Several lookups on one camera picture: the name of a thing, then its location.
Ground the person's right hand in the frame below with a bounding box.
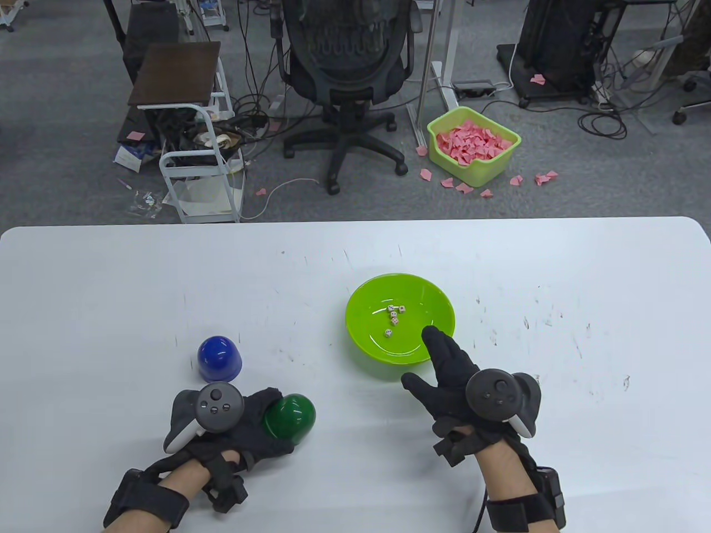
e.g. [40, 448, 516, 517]
[403, 326, 520, 467]

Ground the person's left hand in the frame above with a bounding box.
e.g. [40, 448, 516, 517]
[192, 387, 293, 514]

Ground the green dome cup cover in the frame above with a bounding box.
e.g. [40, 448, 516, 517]
[264, 394, 317, 446]

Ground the lime green bowl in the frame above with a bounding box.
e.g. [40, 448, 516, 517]
[345, 272, 457, 365]

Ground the blue dome cup cover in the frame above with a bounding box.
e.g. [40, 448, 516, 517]
[197, 335, 243, 385]

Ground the person's left forearm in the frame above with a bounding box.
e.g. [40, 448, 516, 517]
[103, 450, 242, 533]

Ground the person's right forearm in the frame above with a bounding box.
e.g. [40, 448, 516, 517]
[472, 439, 567, 533]

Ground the black round tracking controller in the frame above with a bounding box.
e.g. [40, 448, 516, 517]
[465, 369, 542, 439]
[163, 382, 245, 455]

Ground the lime green plastic bin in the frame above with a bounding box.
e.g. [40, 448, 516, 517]
[427, 107, 522, 188]

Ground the pile of pink papers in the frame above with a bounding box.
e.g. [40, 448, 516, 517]
[435, 119, 514, 166]

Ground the clear plastic bag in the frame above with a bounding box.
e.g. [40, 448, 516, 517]
[129, 190, 164, 218]

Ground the white metal utility cart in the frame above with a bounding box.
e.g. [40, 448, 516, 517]
[136, 56, 246, 224]

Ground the grey floor socket box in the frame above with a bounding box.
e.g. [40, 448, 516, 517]
[451, 81, 497, 99]

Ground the white and blue carton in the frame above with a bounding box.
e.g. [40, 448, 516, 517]
[113, 143, 159, 172]

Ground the black mesh office chair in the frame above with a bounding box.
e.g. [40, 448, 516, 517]
[268, 0, 425, 196]

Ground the flat black laptop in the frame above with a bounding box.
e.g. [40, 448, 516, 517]
[116, 105, 162, 146]

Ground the black equipment stand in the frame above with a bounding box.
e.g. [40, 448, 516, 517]
[496, 0, 600, 108]

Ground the grey chair wheel base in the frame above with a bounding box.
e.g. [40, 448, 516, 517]
[669, 69, 711, 125]

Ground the brown wooden board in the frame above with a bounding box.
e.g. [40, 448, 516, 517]
[128, 42, 222, 108]

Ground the dark brown side table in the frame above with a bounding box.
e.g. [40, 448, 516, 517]
[122, 3, 181, 84]

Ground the white wheeled rack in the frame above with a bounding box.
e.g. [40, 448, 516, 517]
[0, 0, 29, 33]
[192, 0, 230, 33]

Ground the black wrist camera strap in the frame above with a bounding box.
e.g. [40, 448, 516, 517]
[104, 469, 189, 528]
[486, 467, 567, 533]

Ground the white floor cable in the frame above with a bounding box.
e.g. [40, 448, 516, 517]
[243, 178, 321, 220]

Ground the coiled black cable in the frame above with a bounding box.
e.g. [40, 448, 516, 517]
[578, 108, 628, 139]

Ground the tangle of black cables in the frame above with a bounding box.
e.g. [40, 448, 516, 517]
[228, 0, 295, 150]

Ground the white desk frame leg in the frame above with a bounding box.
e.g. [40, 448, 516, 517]
[407, 0, 462, 148]

